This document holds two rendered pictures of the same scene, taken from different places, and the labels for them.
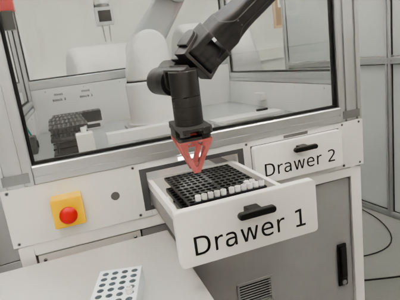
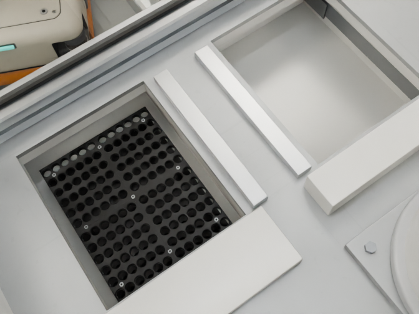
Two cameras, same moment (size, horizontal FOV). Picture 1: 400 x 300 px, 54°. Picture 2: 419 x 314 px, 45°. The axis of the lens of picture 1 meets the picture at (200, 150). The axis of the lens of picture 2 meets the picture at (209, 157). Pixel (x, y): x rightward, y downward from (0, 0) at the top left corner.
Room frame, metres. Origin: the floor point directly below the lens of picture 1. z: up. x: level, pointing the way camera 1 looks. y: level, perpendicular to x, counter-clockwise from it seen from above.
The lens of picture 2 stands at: (1.55, -0.17, 1.55)
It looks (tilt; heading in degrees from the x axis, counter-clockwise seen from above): 66 degrees down; 167
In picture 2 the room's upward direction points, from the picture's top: 6 degrees counter-clockwise
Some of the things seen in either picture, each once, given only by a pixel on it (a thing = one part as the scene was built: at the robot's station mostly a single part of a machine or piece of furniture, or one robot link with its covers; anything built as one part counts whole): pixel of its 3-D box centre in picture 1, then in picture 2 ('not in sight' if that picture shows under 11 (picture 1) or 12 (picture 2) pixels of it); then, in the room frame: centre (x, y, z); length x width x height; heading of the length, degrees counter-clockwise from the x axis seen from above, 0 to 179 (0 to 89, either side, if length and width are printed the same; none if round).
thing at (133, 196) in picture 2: not in sight; (136, 204); (1.29, -0.22, 0.87); 0.22 x 0.18 x 0.06; 17
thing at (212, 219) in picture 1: (249, 221); not in sight; (0.70, -0.08, 0.87); 0.29 x 0.02 x 0.11; 107
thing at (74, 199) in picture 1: (68, 209); not in sight; (0.89, 0.33, 0.88); 0.07 x 0.05 x 0.07; 107
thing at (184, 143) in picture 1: (193, 149); not in sight; (0.77, 0.01, 1.01); 0.07 x 0.07 x 0.09; 15
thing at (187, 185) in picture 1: (212, 193); not in sight; (0.89, -0.02, 0.87); 0.22 x 0.18 x 0.06; 17
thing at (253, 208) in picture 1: (253, 210); not in sight; (0.67, -0.08, 0.91); 0.07 x 0.04 x 0.01; 107
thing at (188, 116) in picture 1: (188, 114); not in sight; (0.77, 0.01, 1.08); 0.10 x 0.07 x 0.07; 15
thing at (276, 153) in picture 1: (299, 156); not in sight; (1.09, -0.28, 0.87); 0.29 x 0.02 x 0.11; 107
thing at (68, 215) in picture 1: (68, 214); not in sight; (0.86, 0.32, 0.88); 0.04 x 0.03 x 0.04; 107
